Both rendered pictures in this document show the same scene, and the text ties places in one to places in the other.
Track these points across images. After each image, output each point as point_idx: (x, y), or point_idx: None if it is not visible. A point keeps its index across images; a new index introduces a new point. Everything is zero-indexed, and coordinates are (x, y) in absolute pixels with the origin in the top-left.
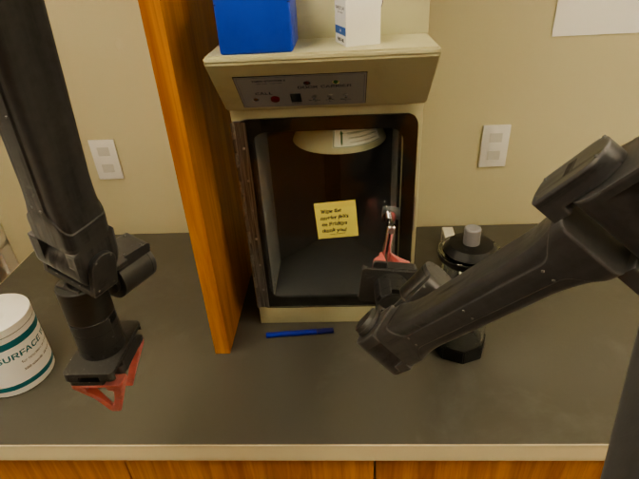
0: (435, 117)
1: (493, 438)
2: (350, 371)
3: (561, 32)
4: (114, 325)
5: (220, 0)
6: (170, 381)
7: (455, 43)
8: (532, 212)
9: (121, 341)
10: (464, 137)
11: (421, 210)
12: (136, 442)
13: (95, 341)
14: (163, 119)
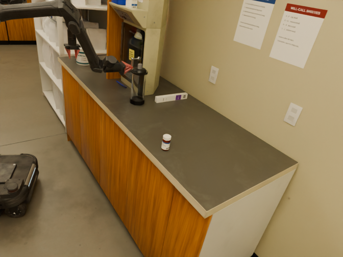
0: (201, 56)
1: (108, 107)
2: (115, 91)
3: (236, 40)
4: (72, 40)
5: None
6: (94, 75)
7: (210, 33)
8: (220, 108)
9: (73, 44)
10: (207, 68)
11: (193, 90)
12: (77, 76)
13: (68, 40)
14: None
